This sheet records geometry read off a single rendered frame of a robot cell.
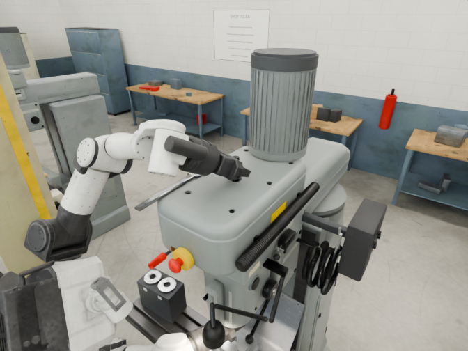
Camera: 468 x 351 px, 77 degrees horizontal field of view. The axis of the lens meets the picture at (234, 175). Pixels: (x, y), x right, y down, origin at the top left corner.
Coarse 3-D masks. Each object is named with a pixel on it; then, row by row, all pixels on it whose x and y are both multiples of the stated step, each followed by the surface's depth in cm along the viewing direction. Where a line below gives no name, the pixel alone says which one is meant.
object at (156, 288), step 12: (144, 276) 153; (156, 276) 153; (168, 276) 154; (144, 288) 150; (156, 288) 148; (168, 288) 146; (180, 288) 149; (144, 300) 156; (156, 300) 149; (168, 300) 142; (180, 300) 152; (156, 312) 155; (168, 312) 148; (180, 312) 155
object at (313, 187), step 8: (312, 184) 98; (304, 192) 94; (312, 192) 95; (296, 200) 90; (304, 200) 91; (288, 208) 86; (296, 208) 87; (280, 216) 83; (288, 216) 83; (272, 224) 80; (280, 224) 80; (264, 232) 77; (272, 232) 77; (280, 232) 79; (256, 240) 74; (264, 240) 74; (272, 240) 76; (248, 248) 72; (256, 248) 72; (264, 248) 73; (240, 256) 70; (248, 256) 69; (256, 256) 70; (240, 264) 68; (248, 264) 68
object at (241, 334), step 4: (236, 332) 140; (240, 332) 140; (244, 332) 140; (248, 332) 140; (236, 336) 138; (240, 336) 138; (244, 336) 138; (240, 340) 137; (244, 340) 137; (256, 340) 137; (236, 344) 131; (240, 344) 131; (244, 344) 135; (248, 344) 135; (252, 344) 135; (256, 344) 139; (240, 348) 129; (244, 348) 129; (248, 348) 133; (252, 348) 136; (256, 348) 138
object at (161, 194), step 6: (180, 180) 82; (186, 180) 82; (174, 186) 79; (162, 192) 76; (168, 192) 77; (150, 198) 74; (156, 198) 74; (144, 204) 72; (150, 204) 73; (138, 210) 70
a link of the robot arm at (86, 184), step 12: (84, 144) 77; (96, 144) 76; (84, 156) 76; (96, 156) 76; (84, 168) 79; (72, 180) 82; (84, 180) 81; (96, 180) 82; (72, 192) 82; (84, 192) 82; (96, 192) 84; (72, 204) 82; (84, 204) 83
